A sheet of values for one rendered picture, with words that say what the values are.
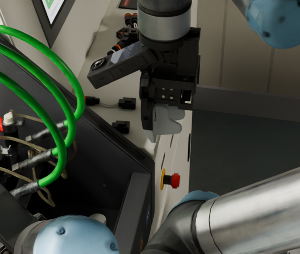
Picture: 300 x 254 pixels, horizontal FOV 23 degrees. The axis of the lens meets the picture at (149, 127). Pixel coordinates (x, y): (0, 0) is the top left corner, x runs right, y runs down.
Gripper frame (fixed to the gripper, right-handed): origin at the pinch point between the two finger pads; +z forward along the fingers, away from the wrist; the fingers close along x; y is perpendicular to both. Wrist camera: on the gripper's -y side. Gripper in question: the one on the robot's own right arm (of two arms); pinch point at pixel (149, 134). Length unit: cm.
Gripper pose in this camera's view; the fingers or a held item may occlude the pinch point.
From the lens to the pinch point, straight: 117.3
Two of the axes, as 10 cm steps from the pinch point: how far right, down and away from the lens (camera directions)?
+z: 0.0, 7.7, 6.4
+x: 1.8, -6.3, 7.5
